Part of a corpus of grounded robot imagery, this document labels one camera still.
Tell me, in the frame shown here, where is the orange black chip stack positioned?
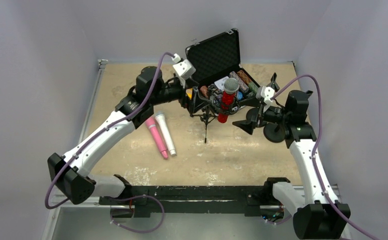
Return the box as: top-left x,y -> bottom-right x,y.
237,70 -> 251,85

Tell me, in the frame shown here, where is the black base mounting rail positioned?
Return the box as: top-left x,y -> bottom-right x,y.
99,185 -> 289,221

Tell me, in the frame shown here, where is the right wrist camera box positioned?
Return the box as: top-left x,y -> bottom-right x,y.
256,86 -> 275,105

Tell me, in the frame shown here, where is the pink toy microphone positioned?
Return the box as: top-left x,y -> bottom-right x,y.
145,116 -> 168,160

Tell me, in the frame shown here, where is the black tripod shock-mount stand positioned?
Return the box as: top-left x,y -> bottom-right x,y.
190,86 -> 241,144

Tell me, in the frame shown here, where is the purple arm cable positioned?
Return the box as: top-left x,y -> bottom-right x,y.
44,51 -> 176,210
271,74 -> 380,240

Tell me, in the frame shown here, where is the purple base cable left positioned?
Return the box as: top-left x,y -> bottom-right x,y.
110,194 -> 166,235

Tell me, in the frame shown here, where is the red poker chip stack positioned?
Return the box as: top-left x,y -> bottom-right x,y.
200,85 -> 210,99

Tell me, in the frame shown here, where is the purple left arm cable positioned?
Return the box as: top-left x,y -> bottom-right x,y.
44,51 -> 176,210

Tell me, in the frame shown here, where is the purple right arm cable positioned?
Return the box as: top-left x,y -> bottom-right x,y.
271,74 -> 380,240

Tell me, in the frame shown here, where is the white playing card box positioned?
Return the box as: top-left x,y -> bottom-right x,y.
214,76 -> 229,91

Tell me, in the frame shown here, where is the yellow triangle block right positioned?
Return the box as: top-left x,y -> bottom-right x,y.
185,88 -> 193,100

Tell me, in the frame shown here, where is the red glitter microphone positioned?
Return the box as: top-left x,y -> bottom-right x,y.
217,77 -> 239,124

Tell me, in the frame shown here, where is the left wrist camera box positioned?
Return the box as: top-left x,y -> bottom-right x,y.
172,53 -> 196,80

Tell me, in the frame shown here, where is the black clip stand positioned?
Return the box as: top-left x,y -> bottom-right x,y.
263,90 -> 314,144
246,73 -> 280,121

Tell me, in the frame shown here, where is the white toy microphone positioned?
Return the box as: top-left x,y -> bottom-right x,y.
155,112 -> 177,157

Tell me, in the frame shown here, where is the black poker chip case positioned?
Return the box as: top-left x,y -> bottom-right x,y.
185,28 -> 260,100

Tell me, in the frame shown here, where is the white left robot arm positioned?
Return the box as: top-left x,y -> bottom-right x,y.
47,63 -> 196,205

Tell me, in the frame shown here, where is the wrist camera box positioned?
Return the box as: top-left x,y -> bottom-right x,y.
256,86 -> 275,105
172,53 -> 196,80

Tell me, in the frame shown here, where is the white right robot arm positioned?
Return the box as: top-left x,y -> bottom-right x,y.
233,87 -> 350,240

